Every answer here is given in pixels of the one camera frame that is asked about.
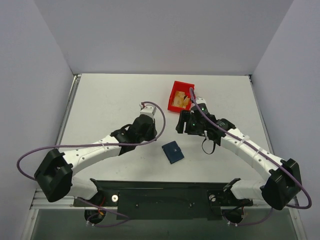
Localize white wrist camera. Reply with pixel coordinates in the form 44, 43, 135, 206
195, 97, 207, 105
140, 105, 157, 119

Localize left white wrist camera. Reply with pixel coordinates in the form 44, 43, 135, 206
140, 105, 157, 119

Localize red plastic bin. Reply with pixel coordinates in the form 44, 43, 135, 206
167, 81, 195, 114

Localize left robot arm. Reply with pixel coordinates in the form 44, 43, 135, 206
34, 114, 157, 206

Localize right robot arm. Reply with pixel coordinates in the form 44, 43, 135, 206
176, 103, 302, 210

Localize blue leather card holder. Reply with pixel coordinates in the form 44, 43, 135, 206
161, 141, 185, 164

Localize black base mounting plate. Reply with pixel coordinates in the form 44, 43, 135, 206
89, 180, 253, 220

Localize gold cards in bin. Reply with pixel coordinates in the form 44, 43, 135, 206
171, 91, 190, 109

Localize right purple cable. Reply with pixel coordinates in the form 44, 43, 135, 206
188, 86, 313, 227

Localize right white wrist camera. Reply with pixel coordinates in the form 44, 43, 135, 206
195, 97, 207, 105

